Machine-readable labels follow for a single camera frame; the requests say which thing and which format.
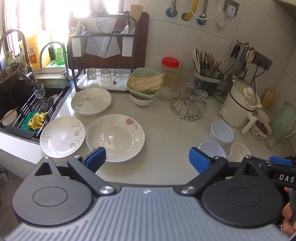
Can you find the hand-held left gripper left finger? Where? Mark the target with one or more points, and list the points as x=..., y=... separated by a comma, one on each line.
x=96, y=158

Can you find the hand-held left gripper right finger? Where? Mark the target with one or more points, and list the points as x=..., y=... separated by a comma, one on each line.
x=198, y=160

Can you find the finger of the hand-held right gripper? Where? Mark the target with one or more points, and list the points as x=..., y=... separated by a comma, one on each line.
x=281, y=160

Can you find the translucent plastic bowl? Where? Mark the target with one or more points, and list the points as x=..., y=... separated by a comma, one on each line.
x=222, y=133
x=211, y=148

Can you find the large rose print plate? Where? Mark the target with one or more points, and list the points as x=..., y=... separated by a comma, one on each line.
x=115, y=136

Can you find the grey leaf print plate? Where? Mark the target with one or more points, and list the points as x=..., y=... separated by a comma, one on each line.
x=62, y=136

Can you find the plain white bowl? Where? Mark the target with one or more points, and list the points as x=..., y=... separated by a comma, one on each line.
x=239, y=151

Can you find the green leaf print plate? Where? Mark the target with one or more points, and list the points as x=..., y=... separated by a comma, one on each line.
x=91, y=102

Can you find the person's right hand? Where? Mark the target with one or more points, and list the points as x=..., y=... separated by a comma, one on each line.
x=286, y=215

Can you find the tall ribbed glass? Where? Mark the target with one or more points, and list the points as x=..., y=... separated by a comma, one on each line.
x=274, y=136

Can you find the bowl of brown powder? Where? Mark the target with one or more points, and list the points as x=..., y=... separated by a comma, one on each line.
x=262, y=128

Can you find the pale green pitcher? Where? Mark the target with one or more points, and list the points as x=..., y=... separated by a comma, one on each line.
x=284, y=120

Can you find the small white bowl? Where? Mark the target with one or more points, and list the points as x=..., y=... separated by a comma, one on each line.
x=263, y=114

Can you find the clear glass on stand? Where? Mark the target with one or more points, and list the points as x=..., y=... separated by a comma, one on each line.
x=185, y=90
x=200, y=103

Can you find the white electric cooking pot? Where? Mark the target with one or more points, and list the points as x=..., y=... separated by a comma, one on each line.
x=233, y=109

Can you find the yellow dish cloth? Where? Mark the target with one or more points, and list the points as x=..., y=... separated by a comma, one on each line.
x=37, y=120

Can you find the green chopstick holder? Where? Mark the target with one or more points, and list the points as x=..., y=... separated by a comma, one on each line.
x=208, y=87

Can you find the white bowl with red mark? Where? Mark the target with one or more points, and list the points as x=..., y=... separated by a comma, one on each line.
x=142, y=101

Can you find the textured glass tumbler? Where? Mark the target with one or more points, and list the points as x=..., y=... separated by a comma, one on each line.
x=165, y=93

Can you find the white drain tray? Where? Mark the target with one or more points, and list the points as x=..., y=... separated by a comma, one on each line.
x=81, y=84

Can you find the green dish cloth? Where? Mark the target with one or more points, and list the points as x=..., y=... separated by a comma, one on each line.
x=24, y=124

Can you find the upturned clear drinking glass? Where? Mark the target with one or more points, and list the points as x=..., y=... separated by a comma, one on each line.
x=118, y=78
x=91, y=77
x=105, y=78

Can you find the roll-up sink drying rack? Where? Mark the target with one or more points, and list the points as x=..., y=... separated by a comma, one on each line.
x=27, y=106

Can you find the red lid plastic jar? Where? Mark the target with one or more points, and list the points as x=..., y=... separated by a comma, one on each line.
x=170, y=76

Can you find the bundle of dried noodles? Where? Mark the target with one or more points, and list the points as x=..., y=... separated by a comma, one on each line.
x=143, y=83

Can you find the clear wine glass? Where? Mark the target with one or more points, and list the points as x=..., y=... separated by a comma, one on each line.
x=38, y=90

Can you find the white bowl with chopsticks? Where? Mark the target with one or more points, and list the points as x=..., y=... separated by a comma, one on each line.
x=10, y=118

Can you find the bunch of chopsticks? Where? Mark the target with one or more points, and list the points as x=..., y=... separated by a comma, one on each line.
x=208, y=63

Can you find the green plastic basket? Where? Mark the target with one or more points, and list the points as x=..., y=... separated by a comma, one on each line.
x=138, y=71

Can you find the black kitchen sink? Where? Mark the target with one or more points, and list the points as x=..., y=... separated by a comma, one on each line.
x=13, y=99

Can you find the small chrome faucet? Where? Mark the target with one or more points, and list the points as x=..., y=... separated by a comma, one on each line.
x=64, y=60

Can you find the green detergent bottle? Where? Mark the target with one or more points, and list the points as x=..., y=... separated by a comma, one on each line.
x=59, y=54

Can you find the row of hanging utensils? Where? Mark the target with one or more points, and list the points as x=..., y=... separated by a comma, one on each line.
x=238, y=55

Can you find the white utensil holder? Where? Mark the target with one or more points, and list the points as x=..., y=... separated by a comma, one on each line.
x=128, y=46
x=77, y=46

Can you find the grey patterned board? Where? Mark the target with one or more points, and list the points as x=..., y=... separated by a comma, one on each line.
x=103, y=44

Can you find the tall grey kitchen faucet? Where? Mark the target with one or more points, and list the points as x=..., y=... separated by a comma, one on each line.
x=27, y=60

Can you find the metal pan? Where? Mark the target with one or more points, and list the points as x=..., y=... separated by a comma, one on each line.
x=9, y=74

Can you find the brown wooden cutting board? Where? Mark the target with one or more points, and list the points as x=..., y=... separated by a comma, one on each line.
x=141, y=46

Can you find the yellow oil bottle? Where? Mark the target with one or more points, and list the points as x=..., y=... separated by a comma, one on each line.
x=34, y=53

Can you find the black metal dish rack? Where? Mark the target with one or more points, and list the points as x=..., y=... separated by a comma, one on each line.
x=101, y=34

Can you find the teal pipe flange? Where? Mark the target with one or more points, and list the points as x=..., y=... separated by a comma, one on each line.
x=201, y=20
x=171, y=11

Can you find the yellow gas pipe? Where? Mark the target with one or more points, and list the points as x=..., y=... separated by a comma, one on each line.
x=193, y=10

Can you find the wooden spatula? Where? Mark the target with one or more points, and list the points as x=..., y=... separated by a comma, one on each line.
x=135, y=12

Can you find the dark wall power strip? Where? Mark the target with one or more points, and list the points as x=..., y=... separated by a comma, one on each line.
x=263, y=60

